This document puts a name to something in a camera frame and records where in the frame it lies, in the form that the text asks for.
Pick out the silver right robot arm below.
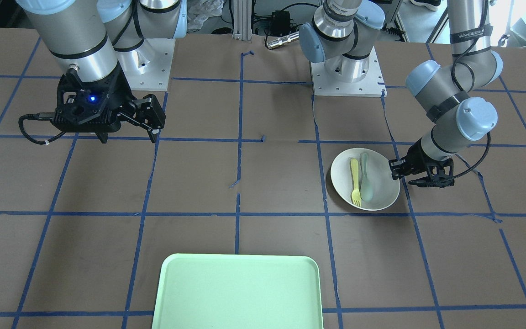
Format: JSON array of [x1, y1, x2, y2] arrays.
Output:
[[17, 0, 187, 144]]

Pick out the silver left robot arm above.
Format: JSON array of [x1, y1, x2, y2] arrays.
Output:
[[299, 0, 503, 188]]

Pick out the yellow plastic fork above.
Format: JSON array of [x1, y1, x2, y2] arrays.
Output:
[[349, 158, 362, 208]]

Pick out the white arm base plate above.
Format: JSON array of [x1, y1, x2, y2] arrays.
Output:
[[117, 39, 176, 91], [310, 48, 388, 97]]

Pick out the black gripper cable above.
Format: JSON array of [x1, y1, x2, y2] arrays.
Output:
[[450, 130, 492, 179], [18, 112, 68, 145]]

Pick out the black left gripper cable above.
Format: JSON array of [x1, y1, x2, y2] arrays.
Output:
[[450, 130, 492, 179]]

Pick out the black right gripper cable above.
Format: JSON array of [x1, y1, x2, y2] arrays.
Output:
[[18, 112, 68, 145]]

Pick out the cream round plate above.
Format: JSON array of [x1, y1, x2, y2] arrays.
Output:
[[330, 148, 400, 211]]

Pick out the light green plastic tray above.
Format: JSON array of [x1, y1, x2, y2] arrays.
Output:
[[152, 253, 323, 329]]

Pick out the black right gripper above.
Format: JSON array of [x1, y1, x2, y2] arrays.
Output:
[[52, 64, 166, 144]]

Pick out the pale green plastic spoon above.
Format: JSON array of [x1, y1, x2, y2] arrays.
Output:
[[360, 153, 374, 202]]

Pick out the metal cable connector plug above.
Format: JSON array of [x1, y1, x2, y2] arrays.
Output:
[[265, 32, 300, 50]]

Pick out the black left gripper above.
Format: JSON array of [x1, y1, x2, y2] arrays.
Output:
[[389, 145, 454, 189]]

